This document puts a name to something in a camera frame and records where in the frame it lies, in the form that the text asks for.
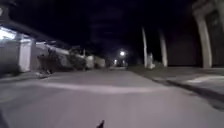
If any distant street lamp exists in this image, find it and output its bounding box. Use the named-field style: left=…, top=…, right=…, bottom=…
left=117, top=48, right=128, bottom=59

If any grass verge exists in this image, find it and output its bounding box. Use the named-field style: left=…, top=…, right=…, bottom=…
left=127, top=64, right=176, bottom=82

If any pale pole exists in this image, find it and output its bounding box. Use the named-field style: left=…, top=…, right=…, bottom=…
left=157, top=29, right=169, bottom=68
left=140, top=26, right=150, bottom=69

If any grey asphalt road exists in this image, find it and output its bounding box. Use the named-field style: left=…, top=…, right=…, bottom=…
left=0, top=66, right=224, bottom=128

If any robot's own part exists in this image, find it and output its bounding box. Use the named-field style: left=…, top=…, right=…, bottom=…
left=96, top=119, right=106, bottom=128

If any dark bush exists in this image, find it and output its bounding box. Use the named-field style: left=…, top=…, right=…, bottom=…
left=36, top=47, right=88, bottom=75

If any concrete pavement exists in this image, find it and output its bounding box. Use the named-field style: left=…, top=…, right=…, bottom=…
left=164, top=66, right=224, bottom=112

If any concrete pillar structure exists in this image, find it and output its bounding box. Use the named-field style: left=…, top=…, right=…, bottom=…
left=191, top=0, right=224, bottom=69

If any pale boundary wall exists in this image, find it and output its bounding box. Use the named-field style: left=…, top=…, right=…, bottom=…
left=0, top=24, right=108, bottom=76

